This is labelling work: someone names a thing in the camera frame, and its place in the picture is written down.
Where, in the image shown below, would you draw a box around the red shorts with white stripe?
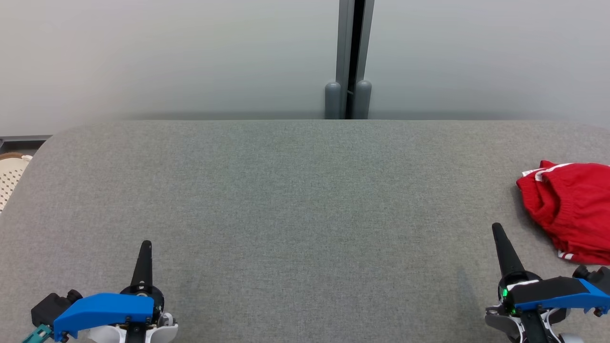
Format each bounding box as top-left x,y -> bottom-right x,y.
516,161 -> 610,260

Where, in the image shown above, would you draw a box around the cream perforated laundry basket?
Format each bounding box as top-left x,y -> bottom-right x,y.
0,152 -> 33,212

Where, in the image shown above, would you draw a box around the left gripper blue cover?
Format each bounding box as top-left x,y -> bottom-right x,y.
53,240 -> 165,341

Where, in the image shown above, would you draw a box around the grey floor rail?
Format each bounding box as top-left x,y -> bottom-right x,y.
0,135 -> 53,154

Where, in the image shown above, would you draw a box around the grey metal partition post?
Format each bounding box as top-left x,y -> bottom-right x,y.
324,0 -> 375,120

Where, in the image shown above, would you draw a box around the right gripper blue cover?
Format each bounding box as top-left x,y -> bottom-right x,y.
492,222 -> 610,316

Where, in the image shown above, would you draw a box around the teal left camera connector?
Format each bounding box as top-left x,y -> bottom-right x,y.
21,324 -> 54,343

